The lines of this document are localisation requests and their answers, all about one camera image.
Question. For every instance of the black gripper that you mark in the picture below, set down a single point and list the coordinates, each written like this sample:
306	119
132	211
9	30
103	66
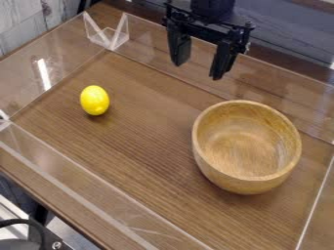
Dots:
208	20

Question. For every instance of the yellow lemon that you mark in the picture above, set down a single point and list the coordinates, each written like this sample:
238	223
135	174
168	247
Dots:
93	100

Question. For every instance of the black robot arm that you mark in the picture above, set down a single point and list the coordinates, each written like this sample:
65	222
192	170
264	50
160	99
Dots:
207	20

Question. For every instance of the brown wooden bowl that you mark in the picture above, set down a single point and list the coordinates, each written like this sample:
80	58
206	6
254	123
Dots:
247	146

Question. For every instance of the clear acrylic tray walls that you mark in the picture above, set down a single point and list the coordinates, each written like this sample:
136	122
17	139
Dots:
116	173

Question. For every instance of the black metal bracket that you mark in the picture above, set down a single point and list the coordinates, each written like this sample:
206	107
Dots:
43	237

